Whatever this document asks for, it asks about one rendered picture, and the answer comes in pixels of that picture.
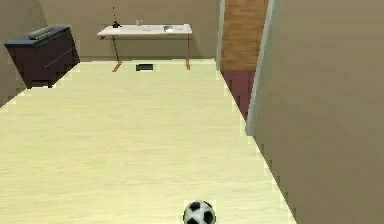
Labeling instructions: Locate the white table with brown legs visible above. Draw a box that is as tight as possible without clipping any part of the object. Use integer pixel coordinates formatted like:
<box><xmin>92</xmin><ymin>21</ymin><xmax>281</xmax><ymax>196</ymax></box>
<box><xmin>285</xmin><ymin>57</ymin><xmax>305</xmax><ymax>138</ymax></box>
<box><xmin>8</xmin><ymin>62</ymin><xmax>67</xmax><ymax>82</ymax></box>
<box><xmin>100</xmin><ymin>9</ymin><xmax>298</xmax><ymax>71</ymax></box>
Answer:
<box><xmin>96</xmin><ymin>23</ymin><xmax>193</xmax><ymax>73</ymax></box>

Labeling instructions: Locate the black and white football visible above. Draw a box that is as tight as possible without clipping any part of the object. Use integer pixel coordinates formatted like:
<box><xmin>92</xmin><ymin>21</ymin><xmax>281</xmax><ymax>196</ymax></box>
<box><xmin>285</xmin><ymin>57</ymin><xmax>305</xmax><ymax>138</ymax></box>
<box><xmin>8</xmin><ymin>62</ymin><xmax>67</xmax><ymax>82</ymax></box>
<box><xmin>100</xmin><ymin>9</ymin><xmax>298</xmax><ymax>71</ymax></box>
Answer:
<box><xmin>182</xmin><ymin>199</ymin><xmax>217</xmax><ymax>224</ymax></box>

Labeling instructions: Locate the black vase with twigs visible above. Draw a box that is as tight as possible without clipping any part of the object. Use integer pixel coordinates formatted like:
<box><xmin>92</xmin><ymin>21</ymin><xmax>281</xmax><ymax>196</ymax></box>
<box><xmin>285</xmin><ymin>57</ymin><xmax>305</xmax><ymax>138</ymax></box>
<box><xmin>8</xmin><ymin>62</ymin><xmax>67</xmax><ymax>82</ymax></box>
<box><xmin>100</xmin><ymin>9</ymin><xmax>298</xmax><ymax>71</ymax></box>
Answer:
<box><xmin>111</xmin><ymin>5</ymin><xmax>122</xmax><ymax>29</ymax></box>

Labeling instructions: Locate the dark chest of drawers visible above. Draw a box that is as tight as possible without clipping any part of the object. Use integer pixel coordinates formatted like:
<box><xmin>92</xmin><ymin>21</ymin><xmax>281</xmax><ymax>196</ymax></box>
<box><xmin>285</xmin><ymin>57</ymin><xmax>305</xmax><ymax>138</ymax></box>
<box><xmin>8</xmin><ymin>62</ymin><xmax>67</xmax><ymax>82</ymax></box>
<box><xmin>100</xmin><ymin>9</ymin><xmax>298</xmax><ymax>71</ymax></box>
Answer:
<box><xmin>4</xmin><ymin>26</ymin><xmax>81</xmax><ymax>90</ymax></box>

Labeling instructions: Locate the grey ribbed flat object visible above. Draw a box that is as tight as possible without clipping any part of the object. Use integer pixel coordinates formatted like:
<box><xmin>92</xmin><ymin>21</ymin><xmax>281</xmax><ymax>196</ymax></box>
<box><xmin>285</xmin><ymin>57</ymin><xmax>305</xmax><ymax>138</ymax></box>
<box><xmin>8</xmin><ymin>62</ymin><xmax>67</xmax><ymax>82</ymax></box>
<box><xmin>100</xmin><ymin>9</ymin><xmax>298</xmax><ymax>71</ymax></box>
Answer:
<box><xmin>27</xmin><ymin>26</ymin><xmax>56</xmax><ymax>41</ymax></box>

